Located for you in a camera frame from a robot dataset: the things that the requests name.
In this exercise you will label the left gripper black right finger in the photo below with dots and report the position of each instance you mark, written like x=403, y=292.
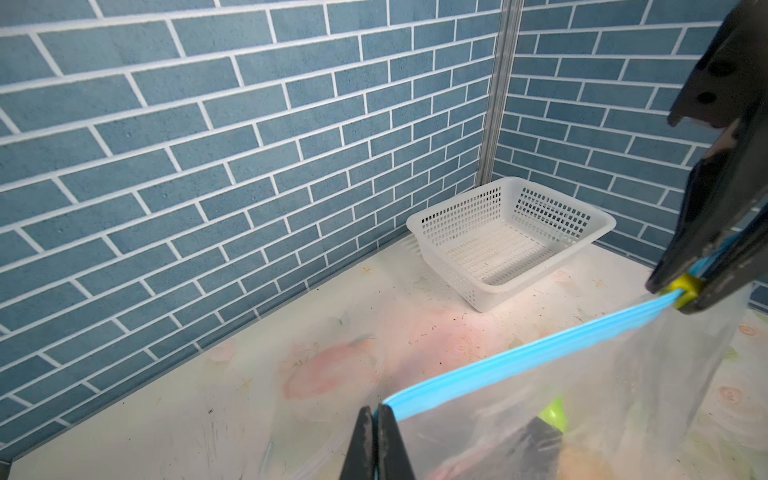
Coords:
x=392, y=462

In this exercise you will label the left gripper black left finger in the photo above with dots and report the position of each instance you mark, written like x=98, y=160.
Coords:
x=360, y=461

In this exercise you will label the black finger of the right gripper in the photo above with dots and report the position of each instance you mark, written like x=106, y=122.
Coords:
x=744, y=261

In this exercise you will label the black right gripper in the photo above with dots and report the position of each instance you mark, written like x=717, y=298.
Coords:
x=731, y=178

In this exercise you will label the dark purple toy eggplant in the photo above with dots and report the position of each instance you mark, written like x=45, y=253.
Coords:
x=530, y=453

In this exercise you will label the clear zip top bag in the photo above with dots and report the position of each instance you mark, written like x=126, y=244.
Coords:
x=639, y=392

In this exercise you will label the white plastic basket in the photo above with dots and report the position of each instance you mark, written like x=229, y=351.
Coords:
x=496, y=240

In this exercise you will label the aluminium right corner post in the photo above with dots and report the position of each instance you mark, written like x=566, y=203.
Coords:
x=510, y=19

